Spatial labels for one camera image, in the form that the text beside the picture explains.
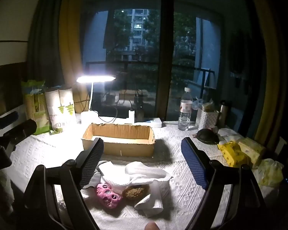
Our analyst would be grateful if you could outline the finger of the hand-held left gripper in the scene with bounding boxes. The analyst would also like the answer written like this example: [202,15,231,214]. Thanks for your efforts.
[0,111,20,130]
[5,119,38,145]

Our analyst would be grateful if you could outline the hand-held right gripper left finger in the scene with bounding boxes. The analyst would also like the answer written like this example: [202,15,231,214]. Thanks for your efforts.
[23,138,105,230]

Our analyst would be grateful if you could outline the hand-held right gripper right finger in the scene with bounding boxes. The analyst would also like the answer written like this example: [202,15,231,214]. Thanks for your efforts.
[181,137,267,230]

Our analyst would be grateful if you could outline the grey sock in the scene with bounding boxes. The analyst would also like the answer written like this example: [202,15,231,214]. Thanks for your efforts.
[82,164,103,190]

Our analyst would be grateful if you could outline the pink plush toy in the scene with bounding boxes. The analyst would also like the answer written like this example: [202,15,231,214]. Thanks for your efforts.
[97,183,123,209]

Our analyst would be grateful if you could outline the cardboard box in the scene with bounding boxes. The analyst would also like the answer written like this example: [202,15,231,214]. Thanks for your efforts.
[82,123,156,157]

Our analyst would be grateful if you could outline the white sock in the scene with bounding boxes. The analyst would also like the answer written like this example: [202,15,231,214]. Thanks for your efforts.
[125,161,167,179]

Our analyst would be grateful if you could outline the brown round plush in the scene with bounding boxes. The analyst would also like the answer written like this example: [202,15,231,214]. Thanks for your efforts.
[123,184,150,200]

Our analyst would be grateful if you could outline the person's left forearm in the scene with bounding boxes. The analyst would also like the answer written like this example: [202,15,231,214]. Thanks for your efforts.
[0,169,15,216]

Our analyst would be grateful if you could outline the black pouch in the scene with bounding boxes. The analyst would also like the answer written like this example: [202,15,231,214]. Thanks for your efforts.
[195,129,219,145]

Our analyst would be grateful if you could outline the white textured tablecloth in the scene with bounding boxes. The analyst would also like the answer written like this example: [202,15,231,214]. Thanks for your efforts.
[5,120,281,230]

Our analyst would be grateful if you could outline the paper cup sleeve package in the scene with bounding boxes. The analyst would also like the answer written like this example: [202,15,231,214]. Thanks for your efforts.
[45,87,77,132]

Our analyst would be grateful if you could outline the white perforated container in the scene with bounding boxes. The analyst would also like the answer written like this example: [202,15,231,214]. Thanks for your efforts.
[197,102,219,130]

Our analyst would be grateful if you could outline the white paper napkins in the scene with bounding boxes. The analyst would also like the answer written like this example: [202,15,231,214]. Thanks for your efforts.
[219,127,244,145]

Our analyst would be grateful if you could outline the clear water bottle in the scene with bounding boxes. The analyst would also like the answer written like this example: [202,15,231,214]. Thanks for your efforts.
[178,87,192,131]

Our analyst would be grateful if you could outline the pale yellow tissue pack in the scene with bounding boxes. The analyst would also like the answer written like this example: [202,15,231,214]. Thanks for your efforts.
[238,138,266,166]

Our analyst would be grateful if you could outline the white flat box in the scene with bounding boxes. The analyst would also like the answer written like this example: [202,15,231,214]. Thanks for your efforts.
[134,118,163,128]

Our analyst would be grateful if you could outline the steel thermos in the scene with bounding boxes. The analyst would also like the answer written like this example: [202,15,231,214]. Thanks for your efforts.
[218,100,231,127]

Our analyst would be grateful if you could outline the white plastic bag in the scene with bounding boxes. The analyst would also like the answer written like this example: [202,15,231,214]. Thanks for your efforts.
[257,158,285,187]

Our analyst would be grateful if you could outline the white desk lamp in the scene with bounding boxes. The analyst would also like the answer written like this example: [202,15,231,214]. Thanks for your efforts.
[76,75,129,125]

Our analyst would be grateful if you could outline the dark grey curtain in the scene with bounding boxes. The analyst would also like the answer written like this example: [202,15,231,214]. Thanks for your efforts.
[26,0,66,89]

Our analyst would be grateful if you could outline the yellow curtain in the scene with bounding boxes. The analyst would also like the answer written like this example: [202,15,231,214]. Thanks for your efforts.
[60,0,92,112]
[251,0,288,144]

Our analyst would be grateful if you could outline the black balcony railing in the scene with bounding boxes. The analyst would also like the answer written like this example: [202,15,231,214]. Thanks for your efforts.
[86,61,218,96]

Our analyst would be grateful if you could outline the dark sliding door frame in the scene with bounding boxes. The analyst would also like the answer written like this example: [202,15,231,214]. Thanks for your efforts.
[155,0,175,121]

